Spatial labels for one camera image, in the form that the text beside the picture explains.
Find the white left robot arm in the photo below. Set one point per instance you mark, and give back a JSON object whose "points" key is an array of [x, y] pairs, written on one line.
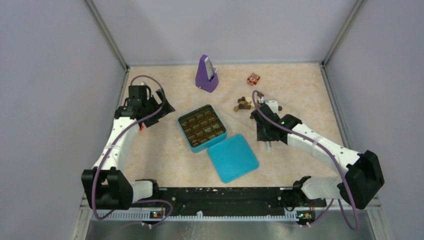
{"points": [[105, 184]]}

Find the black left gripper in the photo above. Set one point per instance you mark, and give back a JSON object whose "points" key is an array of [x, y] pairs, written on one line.
{"points": [[167, 108]]}

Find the teal chocolate box with tray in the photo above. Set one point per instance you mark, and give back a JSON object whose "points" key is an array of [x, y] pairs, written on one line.
{"points": [[202, 128]]}

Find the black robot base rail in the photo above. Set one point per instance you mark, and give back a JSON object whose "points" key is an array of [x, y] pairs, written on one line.
{"points": [[233, 203]]}

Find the red small candy box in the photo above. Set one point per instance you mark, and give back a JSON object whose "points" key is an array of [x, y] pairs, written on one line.
{"points": [[253, 79]]}

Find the purple phone stand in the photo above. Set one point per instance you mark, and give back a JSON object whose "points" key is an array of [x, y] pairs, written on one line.
{"points": [[206, 76]]}

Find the teal box lid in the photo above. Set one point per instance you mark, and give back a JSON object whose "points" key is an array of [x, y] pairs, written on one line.
{"points": [[232, 158]]}

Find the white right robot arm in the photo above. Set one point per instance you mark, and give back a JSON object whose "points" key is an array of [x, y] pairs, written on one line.
{"points": [[359, 175]]}

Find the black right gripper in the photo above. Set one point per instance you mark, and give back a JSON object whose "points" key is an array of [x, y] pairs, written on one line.
{"points": [[261, 136]]}

